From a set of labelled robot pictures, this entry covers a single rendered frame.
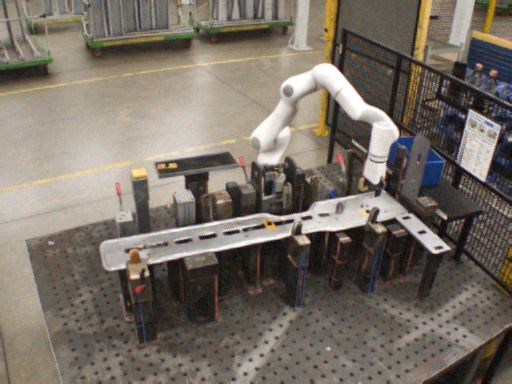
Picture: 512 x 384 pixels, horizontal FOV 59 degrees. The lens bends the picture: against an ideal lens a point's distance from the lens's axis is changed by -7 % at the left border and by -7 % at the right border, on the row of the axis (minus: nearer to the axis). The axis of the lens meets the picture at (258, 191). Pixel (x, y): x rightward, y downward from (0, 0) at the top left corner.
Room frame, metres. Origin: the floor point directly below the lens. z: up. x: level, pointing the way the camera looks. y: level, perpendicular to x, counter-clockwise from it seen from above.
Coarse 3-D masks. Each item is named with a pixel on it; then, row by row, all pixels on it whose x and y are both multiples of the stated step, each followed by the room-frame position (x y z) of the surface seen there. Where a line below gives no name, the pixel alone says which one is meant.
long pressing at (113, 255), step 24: (384, 192) 2.02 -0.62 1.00; (264, 216) 1.76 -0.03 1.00; (288, 216) 1.77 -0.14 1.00; (312, 216) 1.78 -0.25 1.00; (336, 216) 1.79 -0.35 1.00; (360, 216) 1.80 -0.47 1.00; (384, 216) 1.81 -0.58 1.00; (120, 240) 1.53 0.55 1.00; (144, 240) 1.54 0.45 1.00; (168, 240) 1.55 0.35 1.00; (192, 240) 1.56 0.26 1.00; (216, 240) 1.57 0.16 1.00; (240, 240) 1.58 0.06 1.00; (264, 240) 1.59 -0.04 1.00; (120, 264) 1.38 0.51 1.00
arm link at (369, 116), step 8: (344, 88) 1.94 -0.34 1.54; (352, 88) 1.95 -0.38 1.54; (336, 96) 1.94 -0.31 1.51; (344, 96) 1.92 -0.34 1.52; (352, 96) 1.91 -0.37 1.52; (344, 104) 1.91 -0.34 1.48; (352, 104) 1.89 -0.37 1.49; (360, 104) 1.89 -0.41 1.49; (352, 112) 1.88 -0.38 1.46; (360, 112) 1.87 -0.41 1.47; (368, 112) 1.89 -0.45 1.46; (376, 112) 1.92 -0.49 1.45; (368, 120) 1.92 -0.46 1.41; (376, 120) 1.92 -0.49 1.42; (384, 120) 1.91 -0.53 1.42
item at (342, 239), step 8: (336, 240) 1.65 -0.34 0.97; (344, 240) 1.62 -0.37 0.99; (336, 248) 1.64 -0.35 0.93; (344, 248) 1.61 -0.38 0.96; (336, 256) 1.63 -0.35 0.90; (344, 256) 1.61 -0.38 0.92; (336, 264) 1.63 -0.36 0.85; (344, 264) 1.63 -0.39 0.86; (336, 272) 1.62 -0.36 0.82; (328, 280) 1.66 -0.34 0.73; (336, 280) 1.62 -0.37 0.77; (328, 288) 1.64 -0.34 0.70; (336, 288) 1.62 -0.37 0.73
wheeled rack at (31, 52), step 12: (24, 0) 8.28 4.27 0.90; (36, 36) 8.20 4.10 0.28; (12, 48) 7.33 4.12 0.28; (24, 48) 7.33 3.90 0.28; (36, 48) 7.33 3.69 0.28; (48, 48) 6.78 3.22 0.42; (0, 60) 6.62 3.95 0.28; (12, 60) 6.62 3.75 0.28; (24, 60) 6.63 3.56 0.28; (36, 60) 6.66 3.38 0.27; (48, 60) 6.74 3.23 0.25
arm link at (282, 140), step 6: (282, 132) 2.26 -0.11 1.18; (288, 132) 2.29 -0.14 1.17; (276, 138) 2.22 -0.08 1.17; (282, 138) 2.25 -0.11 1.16; (288, 138) 2.29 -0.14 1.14; (276, 144) 2.22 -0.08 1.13; (282, 144) 2.27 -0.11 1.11; (270, 150) 2.28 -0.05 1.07; (276, 150) 2.27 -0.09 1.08; (282, 150) 2.27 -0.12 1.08; (258, 156) 2.28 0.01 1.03; (264, 156) 2.25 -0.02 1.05; (270, 156) 2.25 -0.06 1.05; (276, 156) 2.25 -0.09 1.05; (258, 162) 2.24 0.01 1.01; (264, 162) 2.22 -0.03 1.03; (270, 162) 2.22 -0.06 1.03; (276, 162) 2.23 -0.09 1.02; (276, 168) 2.24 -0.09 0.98
